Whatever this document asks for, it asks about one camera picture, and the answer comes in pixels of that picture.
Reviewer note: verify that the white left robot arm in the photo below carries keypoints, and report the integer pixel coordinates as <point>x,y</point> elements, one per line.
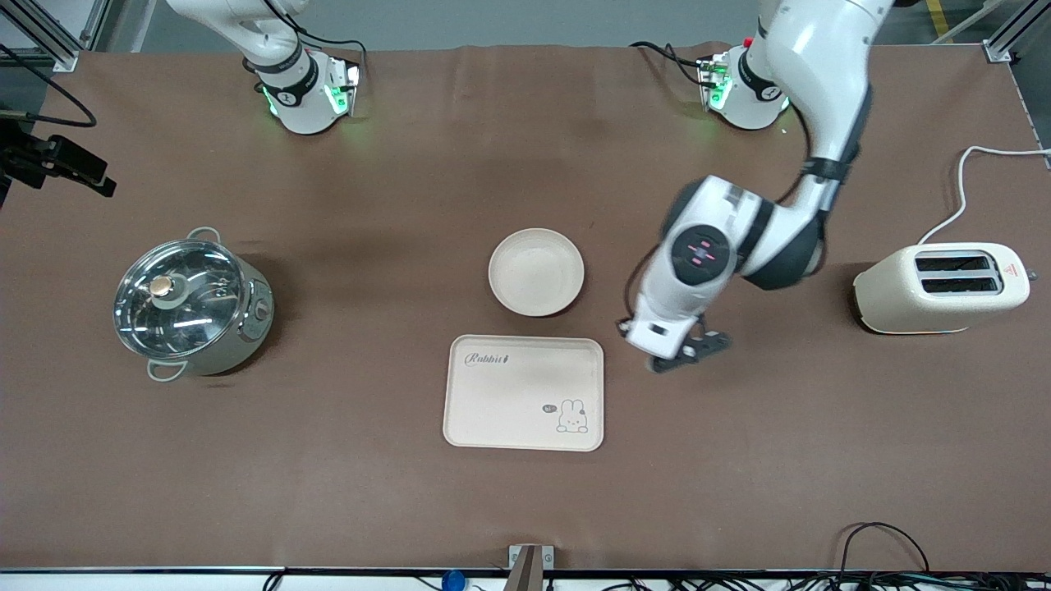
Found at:
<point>813,66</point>

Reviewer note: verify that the grey metal bracket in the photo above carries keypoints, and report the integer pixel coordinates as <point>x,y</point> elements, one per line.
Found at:
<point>530,566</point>

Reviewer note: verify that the cream two-slot toaster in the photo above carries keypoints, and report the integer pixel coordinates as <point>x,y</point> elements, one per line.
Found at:
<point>903,295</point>

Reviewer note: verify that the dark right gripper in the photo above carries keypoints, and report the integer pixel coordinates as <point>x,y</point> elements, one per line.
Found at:
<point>37,158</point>

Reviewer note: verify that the blue round cap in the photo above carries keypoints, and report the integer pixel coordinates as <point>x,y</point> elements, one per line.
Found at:
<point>452,581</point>

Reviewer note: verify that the glass pot lid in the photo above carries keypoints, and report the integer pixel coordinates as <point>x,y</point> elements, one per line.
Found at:
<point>197,316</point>

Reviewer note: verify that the cream round plate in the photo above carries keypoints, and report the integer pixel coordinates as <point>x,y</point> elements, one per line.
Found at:
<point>536,271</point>

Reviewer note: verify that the cream rabbit print tray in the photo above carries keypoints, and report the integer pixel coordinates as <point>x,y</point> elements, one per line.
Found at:
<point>509,402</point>

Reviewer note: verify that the aluminium frame profile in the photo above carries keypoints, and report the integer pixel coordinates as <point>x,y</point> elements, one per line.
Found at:
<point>998,49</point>
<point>66,59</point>

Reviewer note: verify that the silver electric cooking pot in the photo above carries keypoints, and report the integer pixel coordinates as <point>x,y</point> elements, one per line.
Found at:
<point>246,338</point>

